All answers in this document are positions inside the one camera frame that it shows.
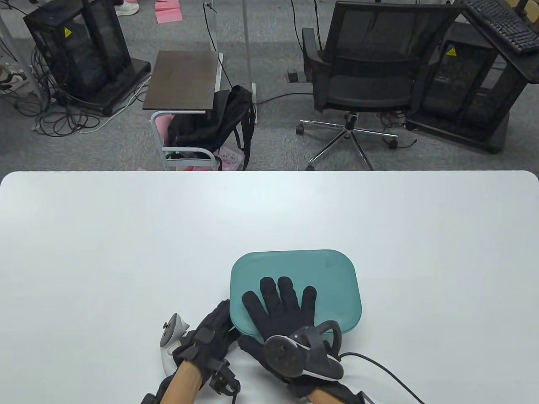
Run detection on pink printed packet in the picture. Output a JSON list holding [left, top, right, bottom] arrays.
[[216, 145, 245, 171]]

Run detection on black cables under cart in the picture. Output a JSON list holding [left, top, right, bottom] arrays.
[[380, 110, 418, 149]]

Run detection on black keyboard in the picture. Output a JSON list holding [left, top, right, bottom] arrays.
[[463, 0, 534, 55]]

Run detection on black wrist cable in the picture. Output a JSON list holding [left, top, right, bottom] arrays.
[[339, 352, 427, 404]]

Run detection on black mesh computer cabinet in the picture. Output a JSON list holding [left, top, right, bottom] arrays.
[[23, 0, 152, 117]]

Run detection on metal stand pole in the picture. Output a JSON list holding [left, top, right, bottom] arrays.
[[242, 0, 259, 102]]

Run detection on grey white hand controller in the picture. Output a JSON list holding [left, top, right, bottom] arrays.
[[160, 314, 190, 377], [264, 321, 345, 382]]

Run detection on pink paper sheets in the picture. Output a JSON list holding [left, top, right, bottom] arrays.
[[155, 0, 184, 24]]

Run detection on tangle of floor cables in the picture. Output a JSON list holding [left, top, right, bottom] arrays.
[[32, 46, 152, 138]]

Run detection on black backpack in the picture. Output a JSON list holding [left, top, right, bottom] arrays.
[[168, 85, 257, 171]]

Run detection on person's left hand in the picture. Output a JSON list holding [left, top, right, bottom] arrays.
[[173, 299, 243, 395]]

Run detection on person's right hand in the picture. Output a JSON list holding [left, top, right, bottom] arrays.
[[238, 276, 363, 400]]

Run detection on person's right forearm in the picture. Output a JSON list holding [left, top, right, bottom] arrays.
[[310, 388, 338, 404]]

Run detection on teal plastic lid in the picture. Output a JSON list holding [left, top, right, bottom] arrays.
[[230, 250, 363, 336]]

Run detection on pink bag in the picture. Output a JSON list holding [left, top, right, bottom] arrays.
[[153, 114, 176, 149]]

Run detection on black workstation cart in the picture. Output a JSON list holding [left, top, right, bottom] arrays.
[[406, 0, 539, 154]]

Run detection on black mesh office chair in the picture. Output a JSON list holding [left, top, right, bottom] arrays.
[[296, 1, 464, 171]]

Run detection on grey white left hand controller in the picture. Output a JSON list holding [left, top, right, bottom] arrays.
[[160, 314, 190, 377]]

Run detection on black floor cable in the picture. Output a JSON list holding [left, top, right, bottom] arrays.
[[254, 92, 315, 105]]

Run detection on person's left forearm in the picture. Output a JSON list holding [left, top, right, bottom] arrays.
[[160, 361, 203, 404]]

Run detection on brown top white side table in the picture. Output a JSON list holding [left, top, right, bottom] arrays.
[[142, 50, 224, 171]]

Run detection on grey white right hand controller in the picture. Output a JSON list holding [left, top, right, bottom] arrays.
[[264, 321, 345, 382]]

